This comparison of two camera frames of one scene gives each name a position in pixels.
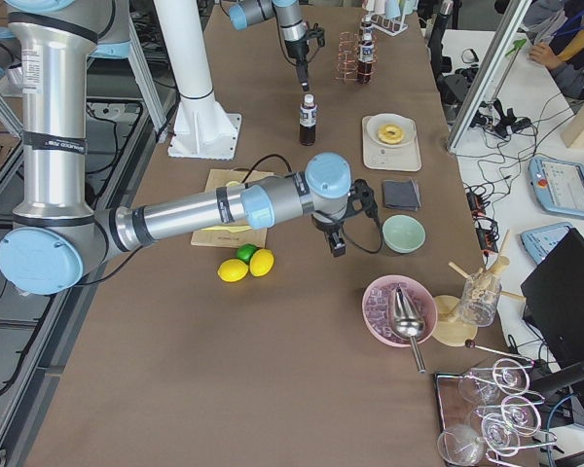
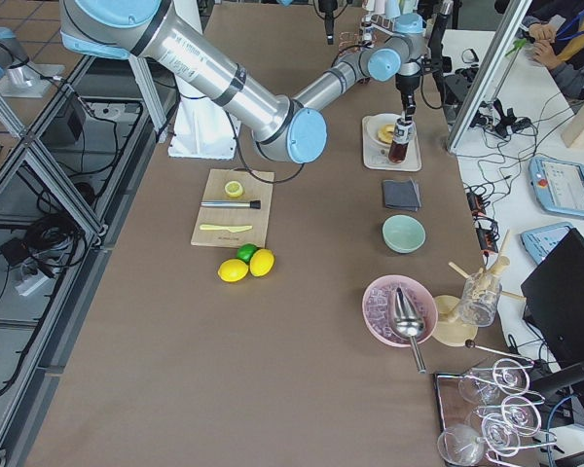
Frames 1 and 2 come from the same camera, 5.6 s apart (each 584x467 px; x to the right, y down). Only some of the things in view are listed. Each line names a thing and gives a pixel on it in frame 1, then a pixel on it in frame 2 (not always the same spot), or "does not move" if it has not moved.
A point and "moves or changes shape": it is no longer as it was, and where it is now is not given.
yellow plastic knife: (232, 229) does not move
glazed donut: (390, 134) does not move
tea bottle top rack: (308, 121) moves or changes shape
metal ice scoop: (408, 321) does not move
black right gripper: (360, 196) -> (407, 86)
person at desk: (568, 40) does not move
